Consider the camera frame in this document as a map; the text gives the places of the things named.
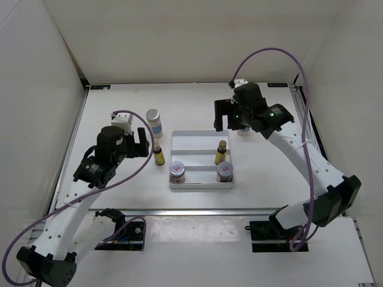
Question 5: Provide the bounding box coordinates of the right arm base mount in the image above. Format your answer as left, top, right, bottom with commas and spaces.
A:
244, 216, 302, 253

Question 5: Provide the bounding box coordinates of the short red-logo jar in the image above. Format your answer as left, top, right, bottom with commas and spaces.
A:
169, 161, 186, 184
216, 161, 233, 183

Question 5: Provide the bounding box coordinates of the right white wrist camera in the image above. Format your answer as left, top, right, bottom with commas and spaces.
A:
228, 79, 248, 89

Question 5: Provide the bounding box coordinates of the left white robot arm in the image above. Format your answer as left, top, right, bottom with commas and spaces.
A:
16, 124, 154, 286

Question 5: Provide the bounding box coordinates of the white divided tray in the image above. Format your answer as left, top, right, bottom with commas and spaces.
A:
169, 130, 234, 190

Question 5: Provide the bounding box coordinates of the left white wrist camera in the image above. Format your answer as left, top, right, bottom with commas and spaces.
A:
111, 112, 133, 135

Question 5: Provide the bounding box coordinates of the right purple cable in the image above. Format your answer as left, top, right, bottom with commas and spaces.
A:
228, 47, 320, 252

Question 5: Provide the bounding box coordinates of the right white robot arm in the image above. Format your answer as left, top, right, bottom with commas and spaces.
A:
214, 83, 361, 239

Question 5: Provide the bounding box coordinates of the tall white spice jar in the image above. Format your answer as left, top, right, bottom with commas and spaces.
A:
145, 109, 163, 139
236, 127, 251, 137

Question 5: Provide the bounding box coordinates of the yellow label bottle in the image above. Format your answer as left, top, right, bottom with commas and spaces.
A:
153, 141, 165, 166
215, 140, 227, 165

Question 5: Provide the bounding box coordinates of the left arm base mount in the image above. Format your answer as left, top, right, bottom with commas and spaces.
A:
95, 216, 147, 251

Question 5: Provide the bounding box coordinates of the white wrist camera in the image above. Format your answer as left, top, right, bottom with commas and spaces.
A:
228, 79, 248, 89
111, 112, 133, 135

